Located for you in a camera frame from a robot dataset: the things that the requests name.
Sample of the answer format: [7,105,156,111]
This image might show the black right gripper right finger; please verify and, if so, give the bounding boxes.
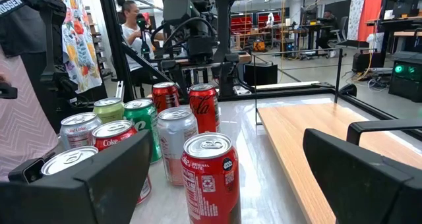
[302,128,422,224]

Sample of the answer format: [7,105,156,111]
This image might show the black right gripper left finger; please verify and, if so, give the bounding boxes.
[0,128,153,224]

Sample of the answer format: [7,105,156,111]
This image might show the green Sprite can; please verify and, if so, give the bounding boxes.
[40,146,99,177]
[123,98,163,164]

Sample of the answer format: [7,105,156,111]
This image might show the red Coca-Cola Zero can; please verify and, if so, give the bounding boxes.
[188,83,221,134]
[151,81,181,114]

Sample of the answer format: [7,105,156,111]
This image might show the red Coca-Cola Star Wars can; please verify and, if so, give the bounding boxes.
[92,119,153,206]
[180,132,242,224]

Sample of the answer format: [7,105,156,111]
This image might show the silver Diet Coke can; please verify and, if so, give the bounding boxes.
[59,111,103,152]

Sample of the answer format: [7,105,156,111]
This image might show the light green beverage can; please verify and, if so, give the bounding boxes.
[92,97,125,125]

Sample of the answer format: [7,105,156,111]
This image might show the white pink Spindrift can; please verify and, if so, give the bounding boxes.
[157,105,199,187]

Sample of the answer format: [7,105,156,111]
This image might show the red storage bins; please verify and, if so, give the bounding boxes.
[229,12,284,36]

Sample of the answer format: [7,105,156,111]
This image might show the black upright device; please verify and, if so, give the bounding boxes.
[136,13,153,61]

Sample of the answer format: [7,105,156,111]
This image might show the black computer tower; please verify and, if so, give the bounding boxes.
[388,51,422,103]

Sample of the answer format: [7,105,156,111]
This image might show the floral patterned cloth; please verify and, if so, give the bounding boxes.
[54,0,104,95]

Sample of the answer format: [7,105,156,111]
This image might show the black equipment case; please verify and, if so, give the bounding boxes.
[351,48,383,74]

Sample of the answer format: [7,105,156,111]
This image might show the grey office chair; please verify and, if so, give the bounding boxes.
[329,15,349,47]

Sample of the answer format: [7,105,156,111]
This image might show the white patterned hanging cloth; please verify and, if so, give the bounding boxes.
[346,0,366,42]

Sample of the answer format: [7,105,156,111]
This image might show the red hanging cloth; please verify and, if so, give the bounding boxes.
[357,0,384,43]

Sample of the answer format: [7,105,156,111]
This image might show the black monitor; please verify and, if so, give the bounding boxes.
[391,0,422,19]

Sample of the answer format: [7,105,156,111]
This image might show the small black camera box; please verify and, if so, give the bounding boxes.
[7,150,56,184]

